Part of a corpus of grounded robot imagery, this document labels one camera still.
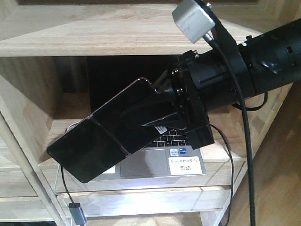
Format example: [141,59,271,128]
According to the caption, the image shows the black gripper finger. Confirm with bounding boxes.
[119,91,186,129]
[152,70,174,94]

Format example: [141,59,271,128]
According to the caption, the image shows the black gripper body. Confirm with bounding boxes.
[174,50,238,149]

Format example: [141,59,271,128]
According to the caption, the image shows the black pink smartphone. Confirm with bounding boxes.
[47,78,161,183]

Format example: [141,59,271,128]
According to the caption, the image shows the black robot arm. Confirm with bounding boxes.
[121,20,301,149]

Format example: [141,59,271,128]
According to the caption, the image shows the wooden desk shelf unit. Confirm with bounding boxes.
[0,0,297,226]

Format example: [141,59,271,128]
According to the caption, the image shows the silver laptop computer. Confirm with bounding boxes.
[85,55,206,181]

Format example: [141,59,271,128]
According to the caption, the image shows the grey usb adapter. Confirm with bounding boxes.
[68,202,87,226]

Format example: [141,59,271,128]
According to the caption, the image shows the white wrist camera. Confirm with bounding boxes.
[172,0,215,44]

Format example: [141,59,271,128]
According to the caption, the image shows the black laptop cable right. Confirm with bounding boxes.
[209,123,235,226]

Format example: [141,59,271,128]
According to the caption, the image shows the white laptop cable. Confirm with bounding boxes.
[53,121,82,196]

